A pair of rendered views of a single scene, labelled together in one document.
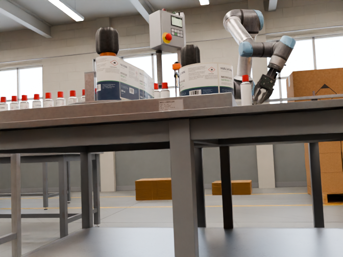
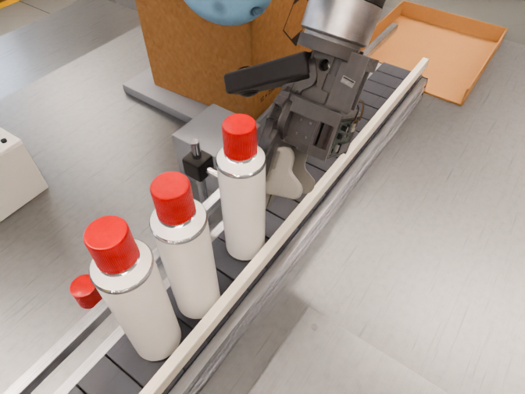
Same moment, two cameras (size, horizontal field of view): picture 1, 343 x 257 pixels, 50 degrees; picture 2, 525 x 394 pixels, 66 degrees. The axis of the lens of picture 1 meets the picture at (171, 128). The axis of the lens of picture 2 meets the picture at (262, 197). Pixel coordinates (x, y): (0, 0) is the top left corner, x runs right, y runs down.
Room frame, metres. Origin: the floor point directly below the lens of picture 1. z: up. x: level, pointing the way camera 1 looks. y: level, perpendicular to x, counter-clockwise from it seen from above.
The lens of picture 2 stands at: (1.65, -0.11, 1.33)
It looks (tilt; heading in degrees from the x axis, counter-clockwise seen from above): 49 degrees down; 292
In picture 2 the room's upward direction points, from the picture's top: straight up
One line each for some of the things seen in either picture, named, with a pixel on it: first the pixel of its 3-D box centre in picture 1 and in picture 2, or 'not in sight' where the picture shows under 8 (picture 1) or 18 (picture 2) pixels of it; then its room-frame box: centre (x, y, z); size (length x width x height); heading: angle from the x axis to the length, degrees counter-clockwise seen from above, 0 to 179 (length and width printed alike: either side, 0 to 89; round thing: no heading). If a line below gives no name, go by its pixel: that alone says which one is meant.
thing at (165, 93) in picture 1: (165, 102); not in sight; (1.88, 0.02, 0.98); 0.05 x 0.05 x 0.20
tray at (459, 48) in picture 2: not in sight; (428, 46); (1.63, -1.06, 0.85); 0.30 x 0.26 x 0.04; 77
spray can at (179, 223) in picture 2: not in sight; (187, 253); (1.81, -0.28, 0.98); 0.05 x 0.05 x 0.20
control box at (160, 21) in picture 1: (167, 32); not in sight; (1.96, 0.00, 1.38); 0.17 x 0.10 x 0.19; 132
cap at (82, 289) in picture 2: not in sight; (87, 291); (1.96, -0.25, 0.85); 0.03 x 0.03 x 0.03
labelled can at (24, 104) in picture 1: (24, 112); not in sight; (2.07, 0.83, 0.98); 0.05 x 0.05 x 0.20
